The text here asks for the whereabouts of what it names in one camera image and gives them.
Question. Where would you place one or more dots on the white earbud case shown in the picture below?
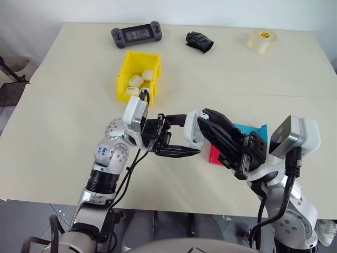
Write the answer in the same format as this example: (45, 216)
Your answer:
(148, 74)
(135, 80)
(191, 129)
(131, 91)

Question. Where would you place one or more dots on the dark grey handheld game controller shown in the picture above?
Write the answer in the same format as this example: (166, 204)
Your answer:
(137, 34)

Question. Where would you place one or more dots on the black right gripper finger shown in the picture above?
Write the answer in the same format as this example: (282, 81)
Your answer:
(223, 118)
(221, 142)

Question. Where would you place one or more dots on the white shoe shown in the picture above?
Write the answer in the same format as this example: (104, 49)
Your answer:
(327, 233)

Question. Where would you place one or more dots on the black metal stand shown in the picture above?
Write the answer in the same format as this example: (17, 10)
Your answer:
(11, 72)

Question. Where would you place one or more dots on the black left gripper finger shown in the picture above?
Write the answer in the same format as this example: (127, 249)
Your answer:
(176, 120)
(179, 151)

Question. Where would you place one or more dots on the closed white earbud case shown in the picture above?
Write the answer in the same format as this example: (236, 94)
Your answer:
(148, 74)
(135, 80)
(131, 91)

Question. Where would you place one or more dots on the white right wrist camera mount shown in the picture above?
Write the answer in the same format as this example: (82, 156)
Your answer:
(305, 137)

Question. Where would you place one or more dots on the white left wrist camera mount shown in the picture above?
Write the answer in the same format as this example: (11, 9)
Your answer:
(133, 110)

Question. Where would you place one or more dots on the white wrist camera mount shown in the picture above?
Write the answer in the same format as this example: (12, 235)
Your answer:
(305, 137)
(133, 110)

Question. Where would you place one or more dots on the yellow plastic bin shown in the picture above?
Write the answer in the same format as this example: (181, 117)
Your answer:
(123, 79)

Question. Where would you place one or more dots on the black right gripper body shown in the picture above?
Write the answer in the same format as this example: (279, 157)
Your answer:
(254, 150)

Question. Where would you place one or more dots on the teal and red box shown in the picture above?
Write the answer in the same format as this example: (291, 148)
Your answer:
(250, 129)

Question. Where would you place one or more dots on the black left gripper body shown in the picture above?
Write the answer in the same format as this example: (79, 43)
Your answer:
(155, 134)

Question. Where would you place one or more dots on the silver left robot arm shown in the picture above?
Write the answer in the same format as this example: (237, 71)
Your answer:
(87, 200)

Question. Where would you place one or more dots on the beige chair seat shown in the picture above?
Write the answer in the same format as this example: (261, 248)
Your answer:
(29, 64)

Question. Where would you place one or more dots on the translucent tape roll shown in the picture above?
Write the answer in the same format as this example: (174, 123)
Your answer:
(262, 42)

